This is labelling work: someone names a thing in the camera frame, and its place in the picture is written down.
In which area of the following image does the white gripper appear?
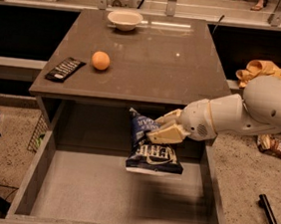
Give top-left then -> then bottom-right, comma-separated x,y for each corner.
146,99 -> 217,144

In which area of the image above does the blue chip bag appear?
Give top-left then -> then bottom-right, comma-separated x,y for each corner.
125,109 -> 183,176

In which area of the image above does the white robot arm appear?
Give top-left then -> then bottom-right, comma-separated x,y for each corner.
147,76 -> 281,144

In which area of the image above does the open grey top drawer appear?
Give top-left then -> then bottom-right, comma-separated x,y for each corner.
0,102 -> 225,224

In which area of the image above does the brown snack packet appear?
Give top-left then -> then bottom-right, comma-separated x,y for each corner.
256,134 -> 281,158

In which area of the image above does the orange fruit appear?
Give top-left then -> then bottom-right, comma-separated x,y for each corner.
92,51 -> 110,71

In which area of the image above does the yellow cloth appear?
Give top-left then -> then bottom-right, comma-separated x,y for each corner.
235,59 -> 281,89

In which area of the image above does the white bowl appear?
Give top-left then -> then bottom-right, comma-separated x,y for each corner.
108,10 -> 143,32

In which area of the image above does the black snack bar wrapper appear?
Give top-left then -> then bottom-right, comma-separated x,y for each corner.
44,58 -> 85,83

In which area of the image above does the wire mesh basket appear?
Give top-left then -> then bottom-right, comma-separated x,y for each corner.
28,114 -> 48,153

